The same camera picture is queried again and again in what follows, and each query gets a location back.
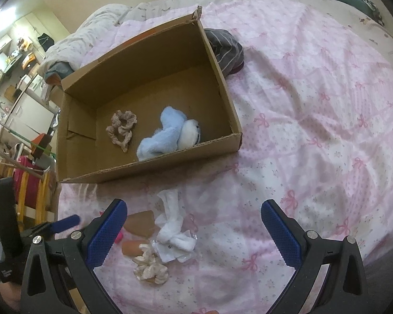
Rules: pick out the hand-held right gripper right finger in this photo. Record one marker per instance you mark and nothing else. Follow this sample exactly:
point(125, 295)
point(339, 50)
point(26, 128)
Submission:
point(281, 234)

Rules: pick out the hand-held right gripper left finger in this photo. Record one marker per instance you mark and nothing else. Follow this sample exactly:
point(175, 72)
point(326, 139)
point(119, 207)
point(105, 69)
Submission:
point(107, 234)

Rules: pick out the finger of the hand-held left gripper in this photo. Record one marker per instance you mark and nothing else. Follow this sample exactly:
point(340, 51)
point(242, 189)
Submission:
point(65, 223)

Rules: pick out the brown cardboard box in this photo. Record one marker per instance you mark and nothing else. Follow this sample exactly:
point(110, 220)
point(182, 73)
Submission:
point(150, 81)

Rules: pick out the small pink item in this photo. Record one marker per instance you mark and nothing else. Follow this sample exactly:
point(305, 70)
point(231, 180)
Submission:
point(120, 237)

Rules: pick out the yellow wooden rack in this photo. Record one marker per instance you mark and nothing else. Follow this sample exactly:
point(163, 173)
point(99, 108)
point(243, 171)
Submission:
point(41, 199)

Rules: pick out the brown card piece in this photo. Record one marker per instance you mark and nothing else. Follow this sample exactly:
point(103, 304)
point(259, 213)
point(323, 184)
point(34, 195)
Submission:
point(140, 224)

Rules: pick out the red bag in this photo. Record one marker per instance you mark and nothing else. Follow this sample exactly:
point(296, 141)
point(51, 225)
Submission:
point(29, 176)

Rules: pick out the cream scrunchie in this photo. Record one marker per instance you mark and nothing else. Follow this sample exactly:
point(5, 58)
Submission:
point(150, 270)

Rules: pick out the clear plastic packet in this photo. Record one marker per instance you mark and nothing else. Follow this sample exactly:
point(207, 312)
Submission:
point(170, 252)

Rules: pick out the white cabinet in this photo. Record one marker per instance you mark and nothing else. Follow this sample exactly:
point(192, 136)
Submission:
point(32, 114)

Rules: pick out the beige knitted scrunchie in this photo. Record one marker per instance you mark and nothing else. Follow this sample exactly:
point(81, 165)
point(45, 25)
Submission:
point(131, 117)

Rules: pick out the white and blue plush toy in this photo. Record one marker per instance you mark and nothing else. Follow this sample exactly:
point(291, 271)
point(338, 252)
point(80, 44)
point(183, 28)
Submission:
point(188, 134)

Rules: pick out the pink bow-print blanket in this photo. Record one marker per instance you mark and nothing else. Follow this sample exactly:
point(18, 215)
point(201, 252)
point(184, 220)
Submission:
point(314, 104)

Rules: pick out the grey blue pillow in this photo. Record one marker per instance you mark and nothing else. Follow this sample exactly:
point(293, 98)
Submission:
point(57, 70)

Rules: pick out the black hanging bag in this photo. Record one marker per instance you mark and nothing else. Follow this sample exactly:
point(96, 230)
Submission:
point(46, 42)

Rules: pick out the grey striped cloth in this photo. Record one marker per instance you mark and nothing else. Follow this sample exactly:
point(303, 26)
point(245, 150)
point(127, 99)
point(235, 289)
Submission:
point(224, 49)

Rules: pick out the white floral duvet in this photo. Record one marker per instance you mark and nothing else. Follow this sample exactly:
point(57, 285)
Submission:
point(170, 5)

